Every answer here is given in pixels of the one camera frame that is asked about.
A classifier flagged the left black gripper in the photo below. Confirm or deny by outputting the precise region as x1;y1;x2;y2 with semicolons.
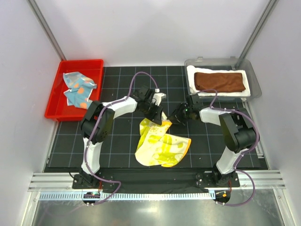
141;101;163;125

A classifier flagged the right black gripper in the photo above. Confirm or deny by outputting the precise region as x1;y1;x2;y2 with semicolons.
167;102;193;126

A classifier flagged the yellow green patterned towel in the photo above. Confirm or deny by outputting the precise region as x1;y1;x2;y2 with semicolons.
135;113;191;168

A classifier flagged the brown towel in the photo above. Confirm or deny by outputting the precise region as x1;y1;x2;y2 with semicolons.
194;72;246;93

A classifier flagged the white towel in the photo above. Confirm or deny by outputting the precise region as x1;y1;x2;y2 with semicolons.
186;65;251;98

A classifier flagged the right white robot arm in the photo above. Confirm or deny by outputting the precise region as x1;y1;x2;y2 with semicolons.
167;94;260;186

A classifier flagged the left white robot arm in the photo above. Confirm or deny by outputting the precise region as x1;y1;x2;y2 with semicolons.
73;87;166;188

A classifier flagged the black grid mat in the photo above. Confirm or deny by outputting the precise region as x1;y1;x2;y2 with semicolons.
43;66;269;169

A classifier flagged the clear plastic container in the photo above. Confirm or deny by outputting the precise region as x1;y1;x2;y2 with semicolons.
184;57;262;102

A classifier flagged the colourful patterned towel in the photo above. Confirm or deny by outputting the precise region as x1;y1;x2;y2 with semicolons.
63;72;97;109

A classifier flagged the red plastic bin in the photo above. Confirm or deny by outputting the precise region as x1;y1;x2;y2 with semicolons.
45;59;103;121

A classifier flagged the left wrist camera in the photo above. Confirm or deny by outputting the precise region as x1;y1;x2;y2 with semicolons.
152;89;166;106

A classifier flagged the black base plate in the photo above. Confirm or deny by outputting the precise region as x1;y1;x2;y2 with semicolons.
72;168;240;194

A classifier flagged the slotted cable duct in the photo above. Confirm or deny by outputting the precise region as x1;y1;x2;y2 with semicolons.
39;191;215;202

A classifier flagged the aluminium rail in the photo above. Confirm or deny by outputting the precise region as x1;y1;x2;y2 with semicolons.
28;170;286;192

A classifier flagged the right aluminium frame post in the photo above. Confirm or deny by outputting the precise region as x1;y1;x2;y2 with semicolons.
235;0;279;68

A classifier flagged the aluminium frame post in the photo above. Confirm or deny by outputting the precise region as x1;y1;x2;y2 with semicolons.
26;0;66;61
235;0;279;68

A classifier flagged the left aluminium frame post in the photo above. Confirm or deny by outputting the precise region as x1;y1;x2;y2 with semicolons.
26;0;66;61

